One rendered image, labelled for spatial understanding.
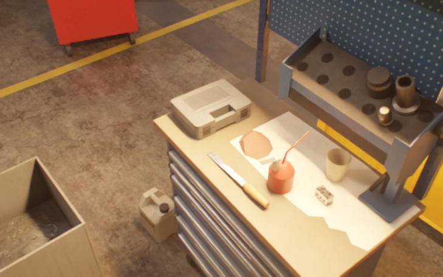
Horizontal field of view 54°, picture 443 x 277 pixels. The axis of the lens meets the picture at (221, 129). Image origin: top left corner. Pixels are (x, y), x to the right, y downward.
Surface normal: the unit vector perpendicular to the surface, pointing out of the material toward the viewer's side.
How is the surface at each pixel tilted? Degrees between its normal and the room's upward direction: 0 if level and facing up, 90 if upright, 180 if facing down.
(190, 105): 0
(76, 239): 90
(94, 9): 90
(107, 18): 90
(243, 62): 0
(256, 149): 24
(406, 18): 90
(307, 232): 0
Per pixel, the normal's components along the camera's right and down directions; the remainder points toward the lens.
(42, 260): 0.64, 0.51
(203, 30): 0.00, -0.75
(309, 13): -0.80, 0.40
